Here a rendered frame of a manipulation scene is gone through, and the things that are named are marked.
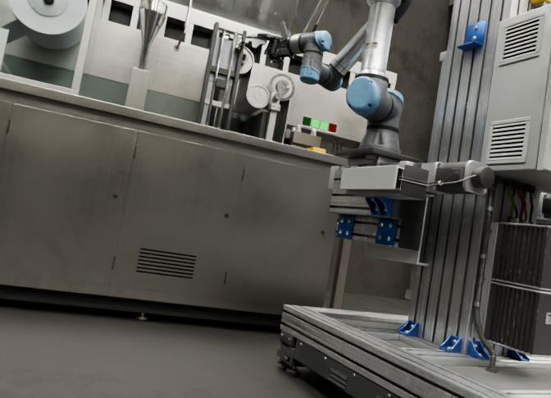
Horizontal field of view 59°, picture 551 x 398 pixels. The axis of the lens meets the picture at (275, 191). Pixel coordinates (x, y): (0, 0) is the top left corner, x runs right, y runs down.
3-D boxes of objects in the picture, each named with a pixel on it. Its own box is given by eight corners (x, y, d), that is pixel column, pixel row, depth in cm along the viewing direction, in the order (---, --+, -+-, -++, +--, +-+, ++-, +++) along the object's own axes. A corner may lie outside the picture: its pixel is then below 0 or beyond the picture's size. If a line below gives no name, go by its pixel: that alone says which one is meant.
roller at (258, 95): (246, 103, 253) (249, 81, 254) (234, 112, 277) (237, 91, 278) (267, 109, 257) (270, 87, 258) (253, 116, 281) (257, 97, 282)
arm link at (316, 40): (320, 48, 176) (324, 25, 177) (295, 51, 183) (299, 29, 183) (331, 56, 182) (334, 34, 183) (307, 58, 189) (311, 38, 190)
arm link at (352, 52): (410, -15, 183) (321, 82, 201) (398, -30, 175) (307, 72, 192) (429, 2, 177) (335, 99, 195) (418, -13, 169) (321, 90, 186)
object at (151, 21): (116, 117, 235) (138, 6, 239) (116, 121, 248) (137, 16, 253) (146, 124, 240) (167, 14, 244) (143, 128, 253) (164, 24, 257)
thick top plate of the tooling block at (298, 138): (293, 141, 257) (294, 130, 258) (268, 148, 295) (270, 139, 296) (319, 148, 263) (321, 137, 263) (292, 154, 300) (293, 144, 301)
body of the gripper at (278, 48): (261, 53, 192) (285, 51, 185) (266, 34, 194) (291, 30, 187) (272, 63, 198) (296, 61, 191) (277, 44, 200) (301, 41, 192)
